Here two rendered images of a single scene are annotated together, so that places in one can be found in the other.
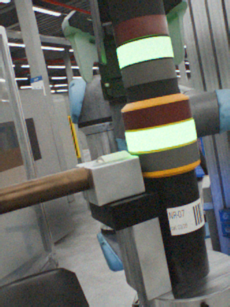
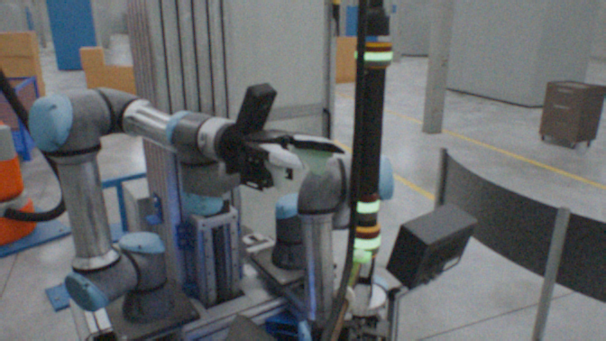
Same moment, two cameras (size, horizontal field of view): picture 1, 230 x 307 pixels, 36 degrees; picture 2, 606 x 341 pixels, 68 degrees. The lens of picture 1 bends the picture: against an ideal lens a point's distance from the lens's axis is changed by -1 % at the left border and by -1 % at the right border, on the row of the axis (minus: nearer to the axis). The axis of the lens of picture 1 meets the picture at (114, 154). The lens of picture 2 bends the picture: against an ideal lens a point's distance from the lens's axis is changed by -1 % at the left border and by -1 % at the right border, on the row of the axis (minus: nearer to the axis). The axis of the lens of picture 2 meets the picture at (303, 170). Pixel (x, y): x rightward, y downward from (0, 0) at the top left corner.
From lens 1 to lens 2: 53 cm
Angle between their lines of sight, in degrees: 51
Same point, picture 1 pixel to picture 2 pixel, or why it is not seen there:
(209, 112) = not seen: hidden behind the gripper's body
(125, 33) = (370, 199)
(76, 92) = (61, 118)
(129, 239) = (362, 287)
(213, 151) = (174, 169)
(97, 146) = (80, 179)
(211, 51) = (179, 71)
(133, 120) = (367, 235)
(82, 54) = (281, 173)
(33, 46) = not seen: outside the picture
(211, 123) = not seen: hidden behind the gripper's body
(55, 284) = (245, 326)
